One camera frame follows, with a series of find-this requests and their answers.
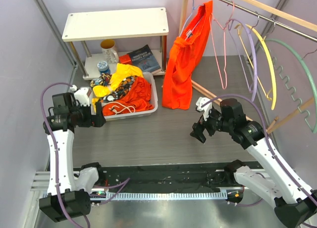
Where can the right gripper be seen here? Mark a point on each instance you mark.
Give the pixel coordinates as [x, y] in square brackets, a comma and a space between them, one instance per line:
[198, 129]

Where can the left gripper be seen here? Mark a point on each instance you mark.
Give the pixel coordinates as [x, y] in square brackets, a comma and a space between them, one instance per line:
[92, 120]

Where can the yellow shorts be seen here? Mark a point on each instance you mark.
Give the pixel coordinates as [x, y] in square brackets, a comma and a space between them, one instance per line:
[122, 71]

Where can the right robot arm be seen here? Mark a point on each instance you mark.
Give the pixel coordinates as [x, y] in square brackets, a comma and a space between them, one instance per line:
[292, 199]

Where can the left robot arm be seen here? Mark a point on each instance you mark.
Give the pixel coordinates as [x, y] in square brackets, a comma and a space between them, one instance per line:
[68, 195]

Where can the colourful letter patterned shorts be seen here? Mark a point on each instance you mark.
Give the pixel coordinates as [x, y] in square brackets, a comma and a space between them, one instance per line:
[102, 80]

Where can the black orange white patterned shorts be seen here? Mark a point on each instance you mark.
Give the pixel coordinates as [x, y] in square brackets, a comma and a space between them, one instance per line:
[121, 91]

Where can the orange shorts in basket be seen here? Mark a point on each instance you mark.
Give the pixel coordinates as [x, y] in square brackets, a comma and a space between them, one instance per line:
[137, 100]

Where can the orange shorts on hanger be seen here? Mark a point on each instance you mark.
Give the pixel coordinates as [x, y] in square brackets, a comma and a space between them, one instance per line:
[185, 54]

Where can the yellow hanger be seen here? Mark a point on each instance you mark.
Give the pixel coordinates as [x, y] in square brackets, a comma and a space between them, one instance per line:
[249, 30]

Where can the green wavy hanger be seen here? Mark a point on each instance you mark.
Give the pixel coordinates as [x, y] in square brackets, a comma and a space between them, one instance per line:
[286, 79]

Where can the blue round tin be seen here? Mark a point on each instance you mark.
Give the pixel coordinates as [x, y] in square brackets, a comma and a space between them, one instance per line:
[103, 67]

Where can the orange cube box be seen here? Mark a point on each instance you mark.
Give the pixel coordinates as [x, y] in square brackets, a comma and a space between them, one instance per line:
[125, 59]

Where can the white yellow mug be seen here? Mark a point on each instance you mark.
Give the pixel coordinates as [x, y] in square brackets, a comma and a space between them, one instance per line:
[109, 51]

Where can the white laundry basket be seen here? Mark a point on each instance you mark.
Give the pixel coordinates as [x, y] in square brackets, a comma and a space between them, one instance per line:
[154, 101]

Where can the dark blue book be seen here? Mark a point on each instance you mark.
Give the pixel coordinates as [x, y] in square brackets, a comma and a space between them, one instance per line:
[144, 59]

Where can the white two-tier shelf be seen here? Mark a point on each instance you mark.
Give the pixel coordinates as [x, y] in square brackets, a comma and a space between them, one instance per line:
[114, 24]

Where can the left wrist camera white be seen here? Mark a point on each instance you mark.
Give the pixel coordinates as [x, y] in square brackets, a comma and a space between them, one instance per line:
[83, 95]

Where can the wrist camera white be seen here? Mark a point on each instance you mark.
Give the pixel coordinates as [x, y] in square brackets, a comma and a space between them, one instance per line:
[83, 95]
[203, 104]

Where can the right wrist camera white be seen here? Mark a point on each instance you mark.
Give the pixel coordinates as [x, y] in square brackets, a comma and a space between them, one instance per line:
[203, 104]

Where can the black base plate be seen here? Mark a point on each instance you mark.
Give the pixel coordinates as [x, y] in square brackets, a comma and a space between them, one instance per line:
[169, 178]

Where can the white slotted cable duct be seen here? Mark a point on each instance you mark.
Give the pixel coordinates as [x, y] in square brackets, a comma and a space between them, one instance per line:
[222, 195]

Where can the metal clothes rail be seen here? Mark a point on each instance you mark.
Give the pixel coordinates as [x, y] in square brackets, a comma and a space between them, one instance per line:
[271, 20]

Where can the wooden rack frame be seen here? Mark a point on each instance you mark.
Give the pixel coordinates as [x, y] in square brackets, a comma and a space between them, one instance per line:
[278, 13]

